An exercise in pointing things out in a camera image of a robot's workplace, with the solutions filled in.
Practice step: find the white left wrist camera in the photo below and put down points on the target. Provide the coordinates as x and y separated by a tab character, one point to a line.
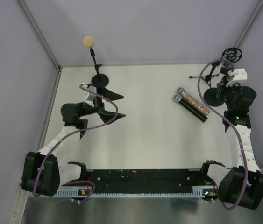
89	97

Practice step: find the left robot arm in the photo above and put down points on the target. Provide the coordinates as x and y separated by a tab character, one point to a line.
49	168

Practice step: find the cream yellow microphone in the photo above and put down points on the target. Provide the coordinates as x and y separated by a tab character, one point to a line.
89	42

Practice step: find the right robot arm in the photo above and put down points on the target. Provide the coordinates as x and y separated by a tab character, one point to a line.
242	184

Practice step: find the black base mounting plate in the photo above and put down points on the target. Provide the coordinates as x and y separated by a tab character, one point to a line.
137	181

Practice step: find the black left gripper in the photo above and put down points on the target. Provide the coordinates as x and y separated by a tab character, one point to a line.
106	117

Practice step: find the glitter rhinestone microphone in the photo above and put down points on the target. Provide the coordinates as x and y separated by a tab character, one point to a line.
193	102

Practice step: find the black round-base mic stand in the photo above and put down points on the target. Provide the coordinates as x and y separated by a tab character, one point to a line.
98	80

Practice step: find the grey microphone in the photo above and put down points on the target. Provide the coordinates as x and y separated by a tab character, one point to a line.
178	99

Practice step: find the black tripod shock-mount stand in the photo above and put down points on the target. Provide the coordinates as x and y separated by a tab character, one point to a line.
232	54

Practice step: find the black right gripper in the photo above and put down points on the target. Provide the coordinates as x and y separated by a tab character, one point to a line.
236	86

